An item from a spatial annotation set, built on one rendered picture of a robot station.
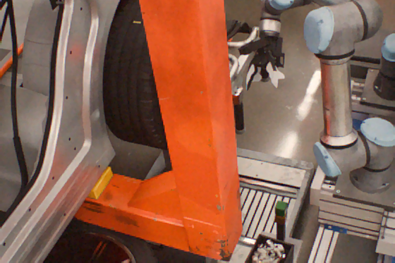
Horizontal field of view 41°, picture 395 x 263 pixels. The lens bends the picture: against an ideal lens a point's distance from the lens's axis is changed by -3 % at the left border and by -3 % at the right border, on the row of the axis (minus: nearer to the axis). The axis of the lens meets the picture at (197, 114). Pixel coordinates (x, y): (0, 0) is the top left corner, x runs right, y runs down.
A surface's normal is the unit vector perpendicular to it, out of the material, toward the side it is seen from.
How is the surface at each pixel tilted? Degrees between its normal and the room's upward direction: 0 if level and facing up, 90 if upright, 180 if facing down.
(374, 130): 8
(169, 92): 90
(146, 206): 90
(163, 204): 90
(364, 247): 0
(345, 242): 0
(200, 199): 90
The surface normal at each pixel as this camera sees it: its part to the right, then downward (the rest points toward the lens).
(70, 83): 0.92, 0.17
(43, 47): -0.36, 0.06
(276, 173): -0.11, -0.75
